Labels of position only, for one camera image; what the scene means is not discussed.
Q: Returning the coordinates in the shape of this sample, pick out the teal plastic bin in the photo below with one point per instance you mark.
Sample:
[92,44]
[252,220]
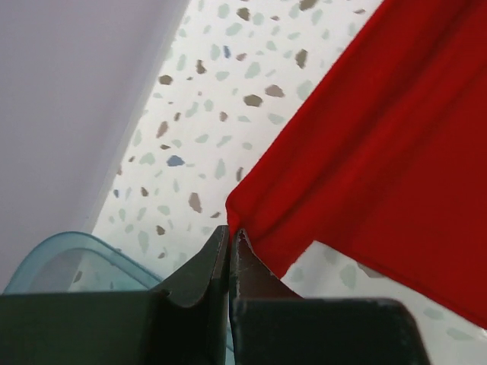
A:
[83,266]

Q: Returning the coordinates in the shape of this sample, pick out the red t-shirt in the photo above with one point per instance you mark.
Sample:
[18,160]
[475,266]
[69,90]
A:
[386,160]

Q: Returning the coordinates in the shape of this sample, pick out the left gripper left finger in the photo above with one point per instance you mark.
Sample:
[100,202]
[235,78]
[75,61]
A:
[114,327]

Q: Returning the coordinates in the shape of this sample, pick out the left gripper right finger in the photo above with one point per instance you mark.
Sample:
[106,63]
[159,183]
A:
[271,324]

